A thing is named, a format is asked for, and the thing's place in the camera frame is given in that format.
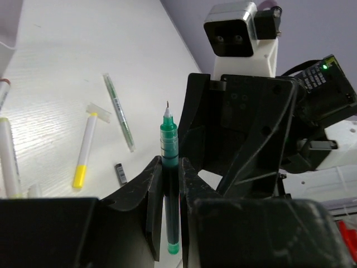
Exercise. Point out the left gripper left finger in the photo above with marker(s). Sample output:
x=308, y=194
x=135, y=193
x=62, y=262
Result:
x=121, y=230

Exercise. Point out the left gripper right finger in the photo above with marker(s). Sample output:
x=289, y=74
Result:
x=226, y=232

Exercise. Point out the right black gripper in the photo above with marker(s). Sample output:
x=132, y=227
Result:
x=237, y=127

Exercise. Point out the green fineliner pen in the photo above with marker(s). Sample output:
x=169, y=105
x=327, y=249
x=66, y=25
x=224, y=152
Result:
x=169, y=158

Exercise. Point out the clear pen cap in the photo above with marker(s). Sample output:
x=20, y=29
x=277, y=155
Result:
x=101, y=113

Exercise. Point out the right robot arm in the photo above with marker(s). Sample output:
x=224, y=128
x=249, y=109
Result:
x=325, y=97

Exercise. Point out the black pen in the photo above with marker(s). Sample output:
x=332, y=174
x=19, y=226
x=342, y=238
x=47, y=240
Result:
x=120, y=174

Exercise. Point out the yellow capped white marker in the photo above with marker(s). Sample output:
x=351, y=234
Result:
x=84, y=153

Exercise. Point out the clear green gel pen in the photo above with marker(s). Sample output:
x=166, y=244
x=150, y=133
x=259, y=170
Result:
x=119, y=112

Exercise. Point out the white marker pen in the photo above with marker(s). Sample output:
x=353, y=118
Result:
x=34, y=191

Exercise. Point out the pale yellow white marker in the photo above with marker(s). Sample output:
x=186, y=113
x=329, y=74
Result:
x=10, y=172

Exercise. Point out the brown tipped white marker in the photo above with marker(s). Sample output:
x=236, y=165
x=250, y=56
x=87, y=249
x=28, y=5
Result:
x=4, y=91

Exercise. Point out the white three-compartment organizer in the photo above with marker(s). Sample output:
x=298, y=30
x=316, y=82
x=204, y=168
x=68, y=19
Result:
x=6, y=54

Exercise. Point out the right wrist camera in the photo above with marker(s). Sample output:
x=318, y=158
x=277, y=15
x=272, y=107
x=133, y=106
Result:
x=244, y=38

